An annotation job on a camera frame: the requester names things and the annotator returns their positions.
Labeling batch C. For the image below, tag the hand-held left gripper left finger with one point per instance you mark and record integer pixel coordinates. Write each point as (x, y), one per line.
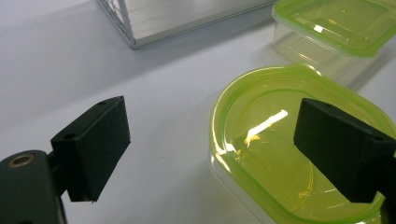
(93, 146)

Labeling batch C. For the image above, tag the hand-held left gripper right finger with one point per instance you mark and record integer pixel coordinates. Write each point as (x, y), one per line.
(339, 146)

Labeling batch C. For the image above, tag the round green-lidded plastic container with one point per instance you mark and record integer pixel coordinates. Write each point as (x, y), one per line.
(264, 174)

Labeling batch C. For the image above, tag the rectangular green-lidded plastic container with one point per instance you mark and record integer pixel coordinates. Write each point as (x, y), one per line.
(336, 25)

